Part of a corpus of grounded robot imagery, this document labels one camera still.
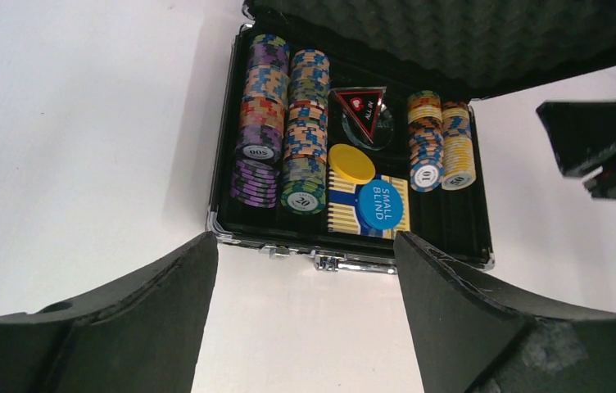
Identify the yellow big blind button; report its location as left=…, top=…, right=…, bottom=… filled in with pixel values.
left=328, top=143, right=376, bottom=185

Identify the white dealer button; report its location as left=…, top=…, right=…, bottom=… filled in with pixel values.
left=342, top=104, right=395, bottom=151

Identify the black aluminium poker case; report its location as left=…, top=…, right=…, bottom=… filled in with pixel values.
left=206, top=1, right=616, bottom=274

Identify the right chip row orange blue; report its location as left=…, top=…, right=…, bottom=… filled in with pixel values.
left=407, top=90, right=444, bottom=192

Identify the triangular all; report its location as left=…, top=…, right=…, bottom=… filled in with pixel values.
left=330, top=86, right=387, bottom=143

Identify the left chip row purple end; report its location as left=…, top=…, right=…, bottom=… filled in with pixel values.
left=236, top=34, right=290, bottom=164

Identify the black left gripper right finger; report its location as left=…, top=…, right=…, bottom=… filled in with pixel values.
left=394, top=233, right=616, bottom=392

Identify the right chip row yellow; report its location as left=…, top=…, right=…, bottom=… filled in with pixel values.
left=441, top=101, right=477, bottom=191

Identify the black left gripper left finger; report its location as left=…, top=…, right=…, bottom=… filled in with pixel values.
left=0, top=232, right=219, bottom=392

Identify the loose purple chip stack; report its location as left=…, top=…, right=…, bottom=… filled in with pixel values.
left=229, top=159, right=279, bottom=209

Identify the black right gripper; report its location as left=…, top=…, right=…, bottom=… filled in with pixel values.
left=536, top=101, right=616, bottom=200

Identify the blue small blind button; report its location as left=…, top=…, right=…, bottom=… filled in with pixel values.
left=356, top=179, right=404, bottom=231

